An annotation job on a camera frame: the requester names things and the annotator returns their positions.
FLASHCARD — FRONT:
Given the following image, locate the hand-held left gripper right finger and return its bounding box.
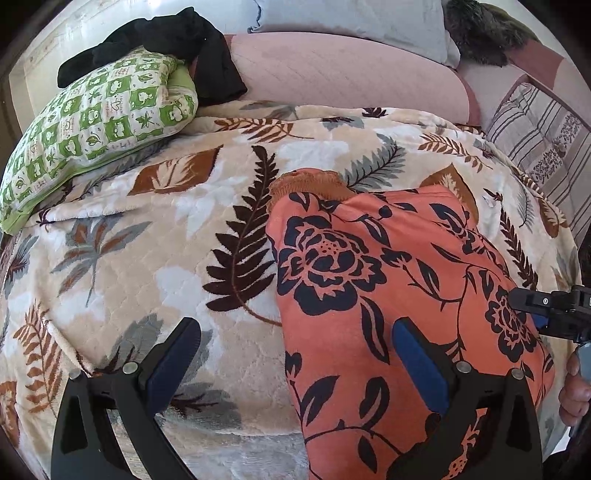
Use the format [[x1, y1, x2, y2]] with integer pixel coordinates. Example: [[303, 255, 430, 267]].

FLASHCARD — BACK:
[[392, 317, 544, 480]]

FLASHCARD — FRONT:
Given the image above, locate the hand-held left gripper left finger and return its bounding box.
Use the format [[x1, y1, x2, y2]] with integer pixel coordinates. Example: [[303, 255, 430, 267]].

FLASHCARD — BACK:
[[50, 317, 202, 480]]

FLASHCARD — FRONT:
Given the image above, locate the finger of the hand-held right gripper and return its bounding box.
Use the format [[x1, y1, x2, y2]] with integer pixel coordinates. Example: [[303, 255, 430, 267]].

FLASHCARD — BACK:
[[508, 287, 574, 317], [538, 314, 583, 343]]

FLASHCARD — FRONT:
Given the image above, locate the orange floral garment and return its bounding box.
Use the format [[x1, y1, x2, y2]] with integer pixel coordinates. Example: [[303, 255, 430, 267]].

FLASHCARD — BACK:
[[267, 170, 556, 480]]

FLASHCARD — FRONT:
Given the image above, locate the person's right hand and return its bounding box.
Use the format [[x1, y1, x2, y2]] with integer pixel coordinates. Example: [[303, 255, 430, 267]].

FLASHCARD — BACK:
[[558, 348, 591, 428]]

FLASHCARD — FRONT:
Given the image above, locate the cream leaf print blanket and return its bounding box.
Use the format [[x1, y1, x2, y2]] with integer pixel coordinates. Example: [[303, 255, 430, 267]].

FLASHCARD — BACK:
[[0, 99, 583, 480]]

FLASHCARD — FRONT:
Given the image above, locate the striped grey pillow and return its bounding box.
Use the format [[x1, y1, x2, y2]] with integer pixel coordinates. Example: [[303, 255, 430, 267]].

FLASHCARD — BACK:
[[485, 76, 591, 247]]

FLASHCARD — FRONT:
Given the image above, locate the green checkered pillow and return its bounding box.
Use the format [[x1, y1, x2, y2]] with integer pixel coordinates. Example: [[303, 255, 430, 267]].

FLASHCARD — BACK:
[[0, 48, 199, 234]]

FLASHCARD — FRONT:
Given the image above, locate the dark furry cushion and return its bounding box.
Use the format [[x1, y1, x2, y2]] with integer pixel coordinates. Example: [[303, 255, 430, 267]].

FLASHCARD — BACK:
[[443, 0, 540, 68]]

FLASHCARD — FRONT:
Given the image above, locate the pink bolster cushion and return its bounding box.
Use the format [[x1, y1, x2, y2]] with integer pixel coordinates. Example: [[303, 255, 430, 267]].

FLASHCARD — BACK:
[[228, 32, 483, 127]]

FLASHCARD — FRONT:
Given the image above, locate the light grey pillow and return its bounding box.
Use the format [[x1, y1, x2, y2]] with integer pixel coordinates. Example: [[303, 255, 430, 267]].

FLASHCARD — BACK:
[[247, 0, 462, 70]]

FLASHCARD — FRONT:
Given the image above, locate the black cloth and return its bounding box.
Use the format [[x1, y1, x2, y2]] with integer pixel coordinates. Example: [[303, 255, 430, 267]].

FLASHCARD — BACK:
[[58, 7, 249, 104]]

